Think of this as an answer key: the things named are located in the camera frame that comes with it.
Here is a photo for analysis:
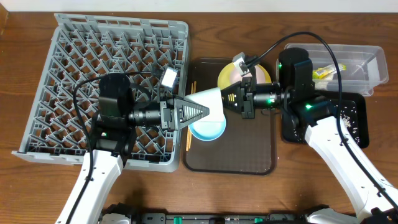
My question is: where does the white plastic cup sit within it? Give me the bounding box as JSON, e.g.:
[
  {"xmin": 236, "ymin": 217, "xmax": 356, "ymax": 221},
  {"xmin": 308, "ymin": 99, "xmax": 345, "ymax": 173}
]
[{"xmin": 184, "ymin": 88, "xmax": 224, "ymax": 122}]

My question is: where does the wooden chopstick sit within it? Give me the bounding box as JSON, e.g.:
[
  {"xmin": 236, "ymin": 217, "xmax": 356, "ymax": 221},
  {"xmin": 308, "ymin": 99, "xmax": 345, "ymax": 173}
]
[
  {"xmin": 185, "ymin": 82, "xmax": 195, "ymax": 152},
  {"xmin": 187, "ymin": 80, "xmax": 198, "ymax": 150}
]

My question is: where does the light blue saucer plate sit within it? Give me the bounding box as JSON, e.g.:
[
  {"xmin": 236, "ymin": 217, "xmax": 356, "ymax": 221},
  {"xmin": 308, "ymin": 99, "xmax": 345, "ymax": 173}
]
[{"xmin": 188, "ymin": 119, "xmax": 226, "ymax": 141}]

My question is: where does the green snack wrapper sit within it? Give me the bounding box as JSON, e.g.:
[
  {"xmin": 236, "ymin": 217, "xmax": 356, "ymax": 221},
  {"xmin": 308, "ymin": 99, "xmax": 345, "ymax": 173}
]
[{"xmin": 312, "ymin": 64, "xmax": 337, "ymax": 80}]

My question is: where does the white pink bowl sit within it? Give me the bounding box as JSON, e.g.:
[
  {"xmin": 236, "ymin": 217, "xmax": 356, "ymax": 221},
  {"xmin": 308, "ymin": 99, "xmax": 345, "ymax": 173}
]
[{"xmin": 229, "ymin": 65, "xmax": 271, "ymax": 84}]

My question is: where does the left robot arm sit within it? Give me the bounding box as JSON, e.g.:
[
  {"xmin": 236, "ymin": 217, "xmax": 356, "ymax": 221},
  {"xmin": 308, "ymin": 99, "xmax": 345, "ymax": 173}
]
[{"xmin": 57, "ymin": 73, "xmax": 210, "ymax": 223}]

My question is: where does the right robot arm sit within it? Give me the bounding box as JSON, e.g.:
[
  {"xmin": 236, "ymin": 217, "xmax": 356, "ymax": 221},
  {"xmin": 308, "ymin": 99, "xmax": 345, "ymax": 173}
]
[{"xmin": 221, "ymin": 48, "xmax": 397, "ymax": 223}]

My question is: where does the clear plastic waste bin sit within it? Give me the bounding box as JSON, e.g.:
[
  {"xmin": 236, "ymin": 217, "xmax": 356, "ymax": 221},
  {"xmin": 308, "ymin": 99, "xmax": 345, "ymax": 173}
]
[{"xmin": 285, "ymin": 43, "xmax": 389, "ymax": 96}]

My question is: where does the yellow round plate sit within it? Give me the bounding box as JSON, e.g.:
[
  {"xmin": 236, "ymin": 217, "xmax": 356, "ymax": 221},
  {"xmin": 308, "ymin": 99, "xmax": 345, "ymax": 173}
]
[{"xmin": 216, "ymin": 61, "xmax": 272, "ymax": 91}]

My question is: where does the dark brown serving tray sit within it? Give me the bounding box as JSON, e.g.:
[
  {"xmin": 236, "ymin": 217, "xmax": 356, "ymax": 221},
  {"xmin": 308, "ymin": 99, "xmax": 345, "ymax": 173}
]
[{"xmin": 182, "ymin": 57, "xmax": 277, "ymax": 175}]

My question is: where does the spilled rice pile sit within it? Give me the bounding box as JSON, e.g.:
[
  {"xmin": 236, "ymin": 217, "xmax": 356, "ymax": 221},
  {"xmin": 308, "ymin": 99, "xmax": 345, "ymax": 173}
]
[{"xmin": 340, "ymin": 106, "xmax": 360, "ymax": 144}]

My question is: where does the black rectangular tray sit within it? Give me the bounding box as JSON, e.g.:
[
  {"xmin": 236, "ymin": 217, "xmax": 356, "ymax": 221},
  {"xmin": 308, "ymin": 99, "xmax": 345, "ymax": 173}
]
[{"xmin": 281, "ymin": 92, "xmax": 369, "ymax": 149}]

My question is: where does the grey plastic dish rack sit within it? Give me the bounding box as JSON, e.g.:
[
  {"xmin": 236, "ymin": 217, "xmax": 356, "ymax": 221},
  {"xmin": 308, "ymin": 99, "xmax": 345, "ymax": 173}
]
[{"xmin": 14, "ymin": 13, "xmax": 190, "ymax": 165}]

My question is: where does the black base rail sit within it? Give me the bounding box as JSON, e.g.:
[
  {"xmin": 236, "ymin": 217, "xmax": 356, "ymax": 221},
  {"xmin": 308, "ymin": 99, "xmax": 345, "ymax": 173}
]
[{"xmin": 98, "ymin": 213, "xmax": 308, "ymax": 224}]

